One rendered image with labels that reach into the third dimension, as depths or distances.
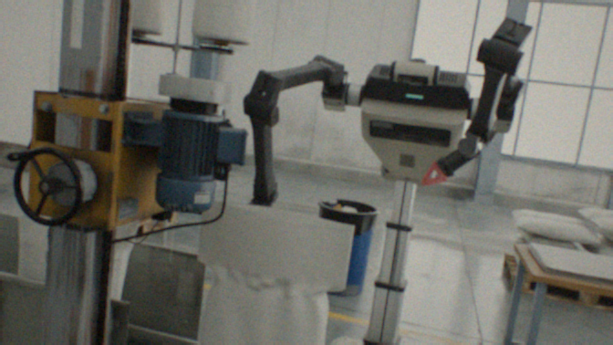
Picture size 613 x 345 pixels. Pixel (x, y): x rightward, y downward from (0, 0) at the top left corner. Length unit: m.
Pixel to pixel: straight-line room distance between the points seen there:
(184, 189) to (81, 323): 0.44
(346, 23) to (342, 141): 2.16
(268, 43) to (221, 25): 8.75
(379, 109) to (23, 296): 1.34
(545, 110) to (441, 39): 2.14
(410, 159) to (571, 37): 7.95
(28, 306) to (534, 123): 8.69
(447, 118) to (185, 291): 1.23
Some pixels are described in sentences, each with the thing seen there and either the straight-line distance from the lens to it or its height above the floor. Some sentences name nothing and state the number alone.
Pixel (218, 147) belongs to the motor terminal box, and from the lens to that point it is 1.30.
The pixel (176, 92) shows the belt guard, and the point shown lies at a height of 1.38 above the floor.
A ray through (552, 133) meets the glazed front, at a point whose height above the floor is 1.37.
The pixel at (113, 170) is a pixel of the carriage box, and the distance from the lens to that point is 1.31.
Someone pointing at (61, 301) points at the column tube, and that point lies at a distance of 1.48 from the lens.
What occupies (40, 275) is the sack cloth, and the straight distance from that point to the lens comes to 2.00.
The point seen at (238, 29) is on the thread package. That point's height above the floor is 1.56.
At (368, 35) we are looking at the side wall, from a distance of 9.72.
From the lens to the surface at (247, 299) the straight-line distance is 1.63.
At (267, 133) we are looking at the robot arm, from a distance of 1.61.
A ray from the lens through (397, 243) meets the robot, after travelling 2.15.
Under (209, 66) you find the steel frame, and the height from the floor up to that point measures 1.80.
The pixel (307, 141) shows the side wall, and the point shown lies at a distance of 9.83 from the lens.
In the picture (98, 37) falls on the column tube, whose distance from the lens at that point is 1.33.
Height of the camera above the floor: 1.40
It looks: 8 degrees down
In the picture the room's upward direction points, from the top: 7 degrees clockwise
